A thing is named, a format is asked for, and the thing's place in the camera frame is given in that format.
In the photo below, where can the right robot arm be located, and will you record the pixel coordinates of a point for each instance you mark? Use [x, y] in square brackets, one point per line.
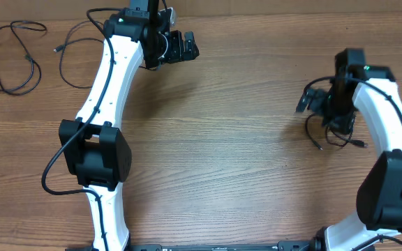
[372, 91]

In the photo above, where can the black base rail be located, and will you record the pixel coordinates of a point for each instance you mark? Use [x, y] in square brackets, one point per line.
[279, 246]

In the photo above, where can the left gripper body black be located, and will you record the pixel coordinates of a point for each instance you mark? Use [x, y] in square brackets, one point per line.
[169, 49]

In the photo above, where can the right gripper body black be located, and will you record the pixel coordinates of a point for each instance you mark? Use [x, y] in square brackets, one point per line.
[340, 111]

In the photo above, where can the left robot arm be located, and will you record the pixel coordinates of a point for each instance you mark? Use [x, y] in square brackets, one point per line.
[96, 152]

